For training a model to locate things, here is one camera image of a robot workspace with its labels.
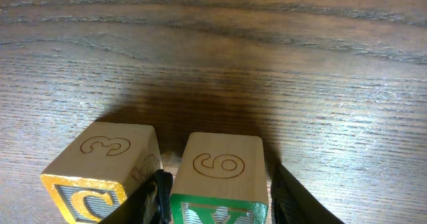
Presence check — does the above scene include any yellow C wooden block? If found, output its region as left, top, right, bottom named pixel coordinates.
left=41, top=121, right=163, bottom=223

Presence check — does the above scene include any green V wooden block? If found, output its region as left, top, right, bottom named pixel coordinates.
left=170, top=132, right=269, bottom=223

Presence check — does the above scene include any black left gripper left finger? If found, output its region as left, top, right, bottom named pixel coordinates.
left=99, top=169, right=173, bottom=224

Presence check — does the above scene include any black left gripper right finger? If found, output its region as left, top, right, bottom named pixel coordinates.
left=270, top=165, right=344, bottom=224

